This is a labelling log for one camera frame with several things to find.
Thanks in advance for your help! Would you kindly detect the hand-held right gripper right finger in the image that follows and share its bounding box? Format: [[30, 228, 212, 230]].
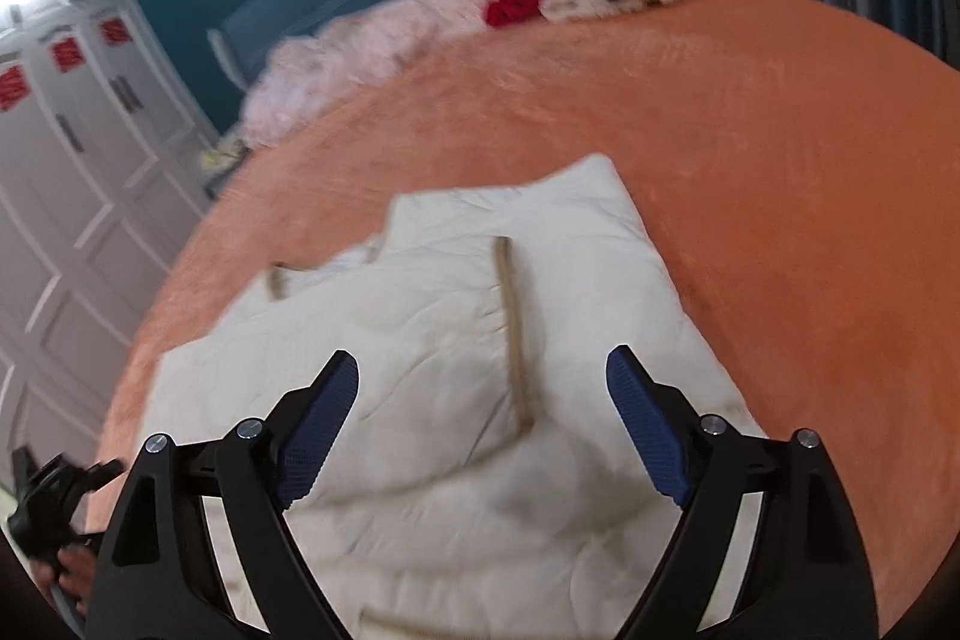
[[606, 345, 880, 640]]

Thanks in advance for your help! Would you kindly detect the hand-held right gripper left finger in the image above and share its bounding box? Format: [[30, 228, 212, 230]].
[[86, 350, 361, 640]]

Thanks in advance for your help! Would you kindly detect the person's left hand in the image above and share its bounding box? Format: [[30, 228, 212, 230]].
[[56, 546, 98, 618]]

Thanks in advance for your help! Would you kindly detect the orange plush blanket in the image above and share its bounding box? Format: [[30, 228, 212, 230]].
[[86, 0, 960, 640]]

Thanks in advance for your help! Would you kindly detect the pale yellow cloth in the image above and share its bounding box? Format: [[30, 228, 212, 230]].
[[199, 141, 245, 176]]

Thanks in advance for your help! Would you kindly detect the white panelled wardrobe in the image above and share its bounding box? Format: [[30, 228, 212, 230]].
[[0, 0, 215, 483]]

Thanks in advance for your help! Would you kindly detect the pink fluffy blanket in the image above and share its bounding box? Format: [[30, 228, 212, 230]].
[[244, 0, 526, 150]]

